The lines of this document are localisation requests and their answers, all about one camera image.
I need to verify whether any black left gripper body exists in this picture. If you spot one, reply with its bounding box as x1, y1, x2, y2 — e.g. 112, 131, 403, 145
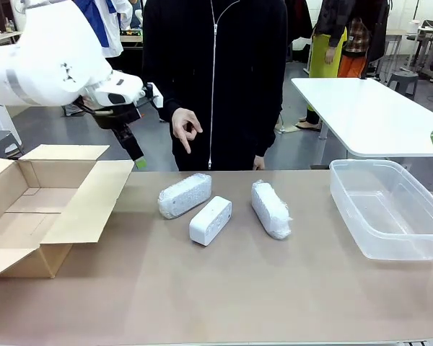
92, 103, 142, 131

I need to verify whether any bubble-wrapped clock snug wrap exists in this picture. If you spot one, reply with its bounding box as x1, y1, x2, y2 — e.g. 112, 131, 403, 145
157, 173, 214, 221

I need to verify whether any unwrapped white clock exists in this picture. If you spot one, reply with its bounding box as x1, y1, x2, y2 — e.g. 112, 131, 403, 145
188, 195, 234, 247

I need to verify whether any bubble-wrapped clock end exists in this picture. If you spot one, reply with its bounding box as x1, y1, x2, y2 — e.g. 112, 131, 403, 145
250, 179, 294, 241

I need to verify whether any person right forearm black sleeve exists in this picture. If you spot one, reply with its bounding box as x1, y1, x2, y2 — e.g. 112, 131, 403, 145
157, 81, 183, 123

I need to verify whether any person left forearm black sleeve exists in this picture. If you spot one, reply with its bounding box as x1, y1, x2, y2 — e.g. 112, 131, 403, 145
254, 89, 288, 159

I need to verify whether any person right hand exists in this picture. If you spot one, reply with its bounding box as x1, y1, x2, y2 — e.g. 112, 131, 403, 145
171, 107, 204, 155

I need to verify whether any grey round stool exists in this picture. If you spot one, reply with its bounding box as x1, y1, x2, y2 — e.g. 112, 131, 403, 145
386, 71, 419, 97

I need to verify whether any background white workbench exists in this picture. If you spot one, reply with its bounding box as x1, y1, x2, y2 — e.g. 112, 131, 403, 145
406, 19, 433, 86

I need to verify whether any open cardboard box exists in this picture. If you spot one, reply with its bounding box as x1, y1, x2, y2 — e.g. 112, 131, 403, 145
0, 143, 135, 280

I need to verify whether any white background table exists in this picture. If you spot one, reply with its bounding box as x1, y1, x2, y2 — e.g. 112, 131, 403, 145
291, 77, 433, 170

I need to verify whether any bystander in white-blue coat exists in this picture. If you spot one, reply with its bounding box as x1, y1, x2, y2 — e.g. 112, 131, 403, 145
74, 0, 134, 59

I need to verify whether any clear plastic bin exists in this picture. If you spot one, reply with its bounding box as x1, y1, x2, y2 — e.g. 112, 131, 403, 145
328, 158, 433, 261

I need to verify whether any bystander with orange trousers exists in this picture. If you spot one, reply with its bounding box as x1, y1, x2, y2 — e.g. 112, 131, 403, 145
337, 14, 369, 79

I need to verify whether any person torso black hoodie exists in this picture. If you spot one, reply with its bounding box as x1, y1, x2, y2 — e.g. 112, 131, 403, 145
142, 0, 289, 172

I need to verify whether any bystander with yellow apron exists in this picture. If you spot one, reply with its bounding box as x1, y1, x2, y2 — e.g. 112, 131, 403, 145
296, 0, 349, 133

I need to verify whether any wooden background shelf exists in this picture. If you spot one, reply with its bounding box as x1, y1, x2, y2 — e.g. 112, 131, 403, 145
0, 30, 25, 48

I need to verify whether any left wrist camera unit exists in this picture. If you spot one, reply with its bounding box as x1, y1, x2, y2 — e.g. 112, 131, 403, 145
144, 81, 164, 109

